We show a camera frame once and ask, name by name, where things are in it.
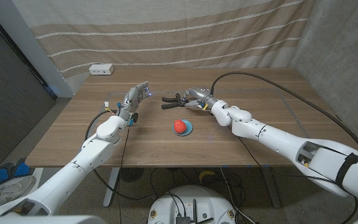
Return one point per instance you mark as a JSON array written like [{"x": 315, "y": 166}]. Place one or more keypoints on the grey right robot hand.
[{"x": 202, "y": 95}]

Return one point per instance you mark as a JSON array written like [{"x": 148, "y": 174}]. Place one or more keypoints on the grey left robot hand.
[{"x": 131, "y": 101}]

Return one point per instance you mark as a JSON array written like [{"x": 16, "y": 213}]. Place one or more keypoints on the black hand grip exerciser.
[{"x": 171, "y": 106}]

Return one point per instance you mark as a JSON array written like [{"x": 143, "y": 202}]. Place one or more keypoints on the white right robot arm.
[{"x": 275, "y": 137}]

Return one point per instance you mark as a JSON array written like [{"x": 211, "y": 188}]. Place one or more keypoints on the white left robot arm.
[{"x": 92, "y": 154}]

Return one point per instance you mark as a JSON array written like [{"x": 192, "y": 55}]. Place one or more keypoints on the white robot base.
[{"x": 197, "y": 196}]

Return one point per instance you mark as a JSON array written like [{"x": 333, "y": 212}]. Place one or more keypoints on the red stress ball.
[{"x": 179, "y": 126}]

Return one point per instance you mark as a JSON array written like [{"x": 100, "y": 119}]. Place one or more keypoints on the small blue plate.
[{"x": 190, "y": 127}]

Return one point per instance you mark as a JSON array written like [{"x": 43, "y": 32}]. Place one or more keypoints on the white power strip box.
[{"x": 101, "y": 69}]

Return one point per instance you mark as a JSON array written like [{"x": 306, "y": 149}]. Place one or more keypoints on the beige striped backdrop cloth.
[{"x": 166, "y": 31}]

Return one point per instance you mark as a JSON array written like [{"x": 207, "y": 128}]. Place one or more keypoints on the round black floor fan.
[{"x": 131, "y": 174}]

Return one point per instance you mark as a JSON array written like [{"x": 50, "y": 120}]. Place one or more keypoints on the yellow curved floor object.
[{"x": 206, "y": 174}]

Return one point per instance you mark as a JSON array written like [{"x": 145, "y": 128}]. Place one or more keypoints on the metal table leg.
[
  {"x": 272, "y": 189},
  {"x": 112, "y": 186}
]

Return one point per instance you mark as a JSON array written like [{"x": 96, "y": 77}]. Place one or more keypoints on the blue white shoes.
[{"x": 38, "y": 180}]

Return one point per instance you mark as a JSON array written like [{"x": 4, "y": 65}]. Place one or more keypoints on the dark grey door panel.
[{"x": 8, "y": 102}]

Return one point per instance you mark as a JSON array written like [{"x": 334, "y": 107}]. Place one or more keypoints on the blue black padded item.
[
  {"x": 22, "y": 169},
  {"x": 0, "y": 175}
]

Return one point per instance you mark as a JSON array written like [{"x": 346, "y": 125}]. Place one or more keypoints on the white sneaker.
[{"x": 14, "y": 189}]

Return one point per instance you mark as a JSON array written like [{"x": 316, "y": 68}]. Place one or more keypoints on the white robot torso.
[{"x": 42, "y": 221}]

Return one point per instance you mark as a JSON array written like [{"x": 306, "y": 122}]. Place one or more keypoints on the white door frame post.
[{"x": 36, "y": 53}]

